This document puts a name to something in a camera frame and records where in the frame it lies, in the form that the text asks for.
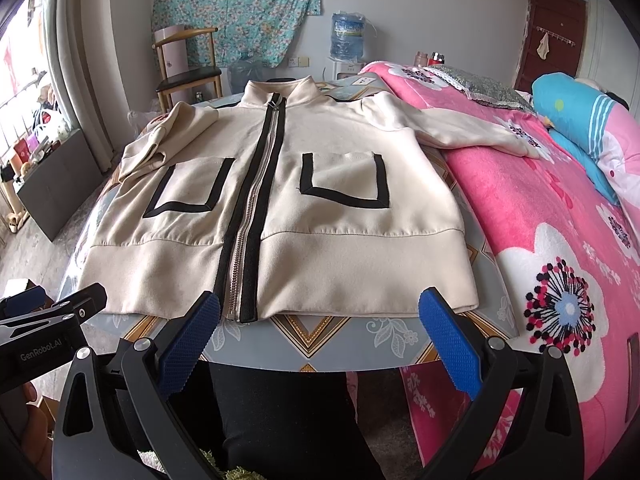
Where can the blue striped pillow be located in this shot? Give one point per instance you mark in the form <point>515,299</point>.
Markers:
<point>578,115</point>

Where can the pink floral blanket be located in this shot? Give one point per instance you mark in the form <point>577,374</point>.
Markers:
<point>567,256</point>

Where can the beige jacket black trim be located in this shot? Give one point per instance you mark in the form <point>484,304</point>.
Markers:
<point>280,199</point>

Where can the grey curtain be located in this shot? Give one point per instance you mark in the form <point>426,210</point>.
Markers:
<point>71,79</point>

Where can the grey sequin cushion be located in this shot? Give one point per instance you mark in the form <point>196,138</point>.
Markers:
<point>481,89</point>

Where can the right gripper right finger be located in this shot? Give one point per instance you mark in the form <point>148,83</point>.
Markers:
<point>545,439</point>

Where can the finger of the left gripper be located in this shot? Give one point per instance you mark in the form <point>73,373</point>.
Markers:
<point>84,303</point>
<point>25,302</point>

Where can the wooden chair black seat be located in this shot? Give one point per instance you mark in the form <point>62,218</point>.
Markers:
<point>191,77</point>

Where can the dark red door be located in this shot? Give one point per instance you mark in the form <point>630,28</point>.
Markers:
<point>554,36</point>

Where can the teal floral wall cloth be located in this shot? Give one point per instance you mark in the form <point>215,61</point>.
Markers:
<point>259,29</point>

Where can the blue water jug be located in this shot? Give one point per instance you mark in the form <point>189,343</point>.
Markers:
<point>347,36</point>

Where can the dark grey cabinet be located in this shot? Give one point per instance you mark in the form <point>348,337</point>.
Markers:
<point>54,190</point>

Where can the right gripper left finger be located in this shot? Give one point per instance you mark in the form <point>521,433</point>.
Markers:
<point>114,420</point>

